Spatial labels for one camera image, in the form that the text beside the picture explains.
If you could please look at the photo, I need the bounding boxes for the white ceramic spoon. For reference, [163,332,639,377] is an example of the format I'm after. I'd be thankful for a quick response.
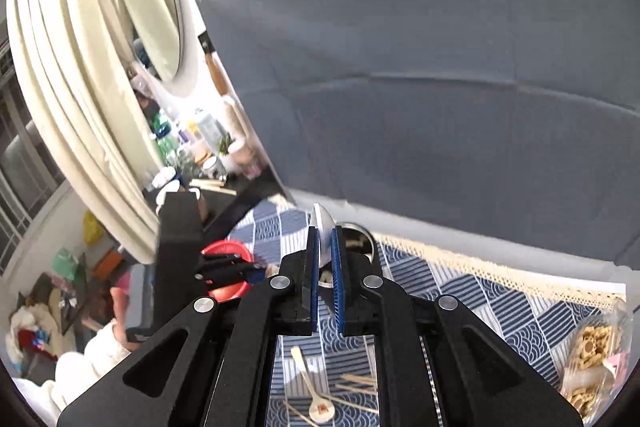
[311,202,335,268]
[291,346,335,425]

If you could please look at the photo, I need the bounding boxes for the white sleeve forearm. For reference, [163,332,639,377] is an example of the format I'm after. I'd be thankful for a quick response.
[13,320,134,426]

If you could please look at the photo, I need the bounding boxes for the person left hand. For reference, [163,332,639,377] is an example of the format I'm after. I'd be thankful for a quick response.
[110,286,140,351]

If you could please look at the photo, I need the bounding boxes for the red plastic bowl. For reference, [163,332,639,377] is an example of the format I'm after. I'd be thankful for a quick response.
[194,239,262,303]

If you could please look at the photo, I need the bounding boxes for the black cylindrical utensil holder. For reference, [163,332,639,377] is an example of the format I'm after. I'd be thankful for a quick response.
[319,222,378,289]

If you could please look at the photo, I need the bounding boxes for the dark side shelf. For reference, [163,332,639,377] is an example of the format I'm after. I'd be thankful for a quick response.
[154,168,284,249]

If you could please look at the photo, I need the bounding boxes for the blue patterned tablecloth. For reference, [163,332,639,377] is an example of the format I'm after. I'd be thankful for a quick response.
[207,200,616,426]

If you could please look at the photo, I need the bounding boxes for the wooden chopstick top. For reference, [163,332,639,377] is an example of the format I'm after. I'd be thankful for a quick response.
[341,374,378,387]

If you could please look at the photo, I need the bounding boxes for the wooden chopstick diagonal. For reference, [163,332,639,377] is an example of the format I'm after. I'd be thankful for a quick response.
[325,395,380,415]

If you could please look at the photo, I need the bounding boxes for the grey upholstered sofa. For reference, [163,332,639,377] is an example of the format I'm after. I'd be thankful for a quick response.
[196,0,639,268]

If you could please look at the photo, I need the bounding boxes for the clear plastic snack box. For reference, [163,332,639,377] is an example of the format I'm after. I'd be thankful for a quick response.
[560,299,632,426]

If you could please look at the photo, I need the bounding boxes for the cream curtain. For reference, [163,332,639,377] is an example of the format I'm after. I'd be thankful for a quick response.
[6,0,162,263]

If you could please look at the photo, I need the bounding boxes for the oval wall mirror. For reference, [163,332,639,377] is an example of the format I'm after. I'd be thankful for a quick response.
[122,0,182,82]

